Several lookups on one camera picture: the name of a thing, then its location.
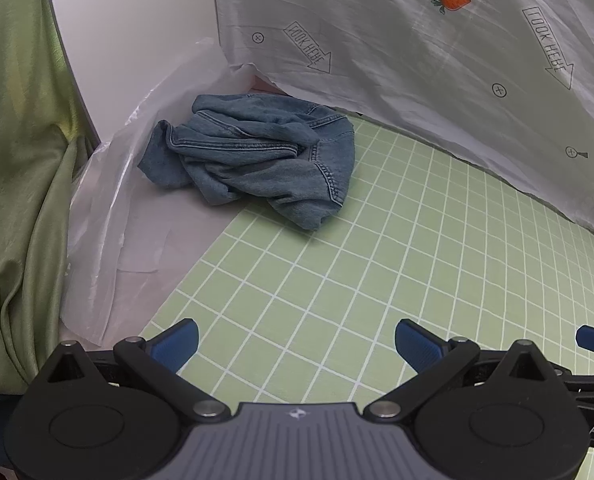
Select clear plastic sheet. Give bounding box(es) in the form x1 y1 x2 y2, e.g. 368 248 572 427
64 36 258 347

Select green grid mat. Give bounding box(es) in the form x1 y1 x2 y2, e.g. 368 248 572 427
140 115 594 480

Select green curtain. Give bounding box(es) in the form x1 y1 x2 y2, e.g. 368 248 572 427
0 0 98 392

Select white carrot print sheet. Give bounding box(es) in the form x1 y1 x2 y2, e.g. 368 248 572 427
211 0 594 251

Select blue denim jeans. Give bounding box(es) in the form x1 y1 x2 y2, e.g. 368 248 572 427
138 93 356 232

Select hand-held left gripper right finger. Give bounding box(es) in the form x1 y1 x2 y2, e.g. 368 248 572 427
364 319 570 421

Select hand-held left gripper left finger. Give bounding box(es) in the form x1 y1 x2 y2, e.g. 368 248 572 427
44 318 231 422

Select white panel board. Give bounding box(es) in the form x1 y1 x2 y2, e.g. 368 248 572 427
41 0 228 146

